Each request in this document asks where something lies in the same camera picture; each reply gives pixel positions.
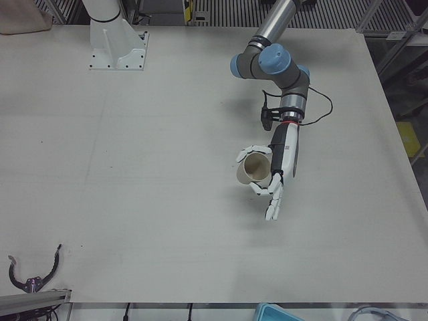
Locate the robot dexterous hand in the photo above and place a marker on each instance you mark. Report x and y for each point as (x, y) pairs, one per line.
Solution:
(287, 150)

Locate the beige paper cup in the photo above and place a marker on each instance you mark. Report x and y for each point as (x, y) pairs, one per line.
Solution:
(255, 167)

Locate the UR5e robot arm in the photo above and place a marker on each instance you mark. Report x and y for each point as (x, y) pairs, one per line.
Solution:
(279, 61)

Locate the light blue plastic bin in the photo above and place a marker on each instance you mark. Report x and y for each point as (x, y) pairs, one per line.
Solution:
(274, 312)

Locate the yellow black device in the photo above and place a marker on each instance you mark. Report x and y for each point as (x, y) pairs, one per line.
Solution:
(188, 10)

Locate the metal claw grabber tool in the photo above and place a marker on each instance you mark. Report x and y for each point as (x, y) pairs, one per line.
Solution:
(31, 284)

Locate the beige cloth bag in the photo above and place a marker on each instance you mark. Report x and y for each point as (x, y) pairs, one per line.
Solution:
(20, 16)

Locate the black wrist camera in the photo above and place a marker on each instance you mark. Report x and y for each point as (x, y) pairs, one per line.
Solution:
(266, 118)

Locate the aluminium shelf frame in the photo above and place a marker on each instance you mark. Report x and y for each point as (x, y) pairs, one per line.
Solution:
(394, 52)

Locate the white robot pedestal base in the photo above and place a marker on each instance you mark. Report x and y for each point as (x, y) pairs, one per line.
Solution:
(113, 43)

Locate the aluminium profile post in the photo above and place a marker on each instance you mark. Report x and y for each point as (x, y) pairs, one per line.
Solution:
(33, 301)

